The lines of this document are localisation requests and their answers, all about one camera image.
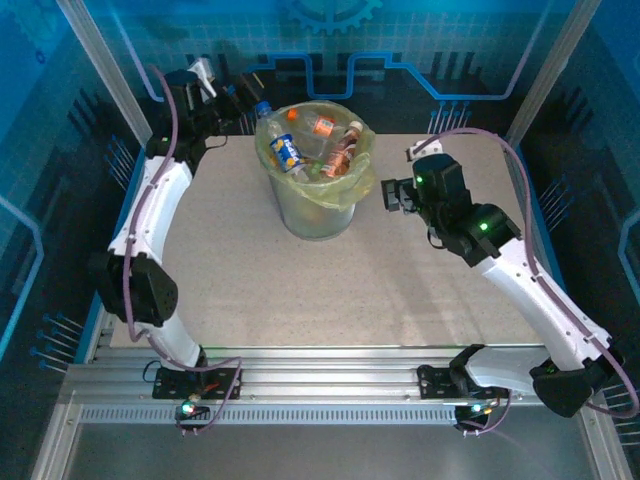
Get bottle with copper label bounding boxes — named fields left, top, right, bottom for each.
left=319, top=121, right=365, bottom=180

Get blue label cola bottle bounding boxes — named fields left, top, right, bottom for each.
left=254, top=101, right=310, bottom=176

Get orange cap bottle orange label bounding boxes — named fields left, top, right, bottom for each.
left=285, top=108, right=347, bottom=140

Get yellow plastic bin bag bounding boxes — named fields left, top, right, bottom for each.
left=253, top=99, right=377, bottom=211

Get grey metal bin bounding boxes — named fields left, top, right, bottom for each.
left=269, top=172, right=357, bottom=241

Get small lit circuit board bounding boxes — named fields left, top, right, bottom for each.
left=454, top=401, right=501, bottom=424
left=174, top=399, right=211, bottom=426

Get slotted metal strip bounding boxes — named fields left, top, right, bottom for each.
left=79, top=403, right=464, bottom=427

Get aluminium table side rail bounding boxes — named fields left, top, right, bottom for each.
left=501, top=133, right=592, bottom=365
left=74, top=144, right=151, bottom=364

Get aluminium frame post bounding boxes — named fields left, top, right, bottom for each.
left=502, top=0, right=604, bottom=146
left=54, top=0, right=161, bottom=151

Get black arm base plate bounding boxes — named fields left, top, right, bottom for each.
left=417, top=363, right=510, bottom=401
left=152, top=367, right=242, bottom=401

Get aluminium extrusion rail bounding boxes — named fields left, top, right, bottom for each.
left=64, top=344, right=601, bottom=406

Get steel base plate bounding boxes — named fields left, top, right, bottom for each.
left=64, top=424, right=601, bottom=480

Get aluminium lower frame beam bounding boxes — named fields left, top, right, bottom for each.
left=574, top=409, right=634, bottom=480
left=29, top=402, right=84, bottom=480

